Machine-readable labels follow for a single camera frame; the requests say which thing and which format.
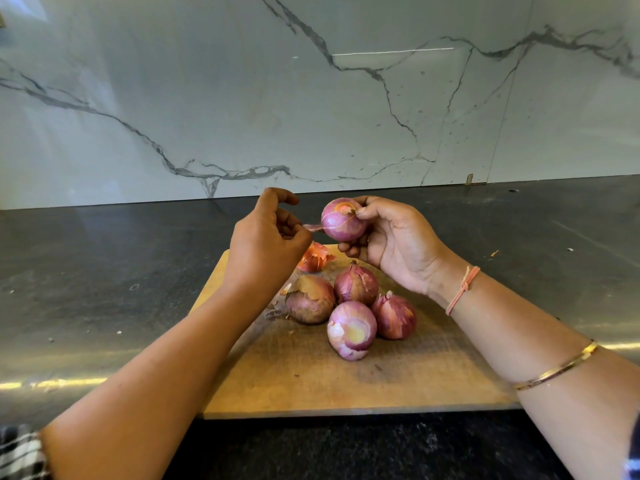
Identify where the person's left hand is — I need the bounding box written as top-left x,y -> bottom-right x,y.
222,187 -> 314,301

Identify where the person's right hand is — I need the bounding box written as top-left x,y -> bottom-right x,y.
338,195 -> 471,296

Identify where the pile of onion peels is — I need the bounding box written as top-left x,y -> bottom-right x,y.
297,241 -> 336,274

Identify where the small red onion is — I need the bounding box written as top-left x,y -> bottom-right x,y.
320,197 -> 369,244

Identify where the brownish red onion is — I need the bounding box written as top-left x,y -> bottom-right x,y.
284,273 -> 338,326

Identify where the red onion with pale patch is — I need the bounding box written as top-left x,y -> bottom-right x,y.
327,301 -> 379,362

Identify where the person's left forearm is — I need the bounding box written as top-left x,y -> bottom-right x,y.
42,285 -> 271,480

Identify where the person's right forearm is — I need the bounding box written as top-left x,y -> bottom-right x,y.
435,269 -> 640,480

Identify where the wooden cutting board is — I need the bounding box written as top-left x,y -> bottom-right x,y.
190,245 -> 521,420

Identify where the gold bangle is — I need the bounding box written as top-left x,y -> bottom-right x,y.
513,339 -> 604,392

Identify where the black white plaid sleeve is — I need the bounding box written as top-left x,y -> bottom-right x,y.
0,425 -> 51,480

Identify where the orange thread bracelet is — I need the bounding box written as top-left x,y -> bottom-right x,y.
445,265 -> 482,317

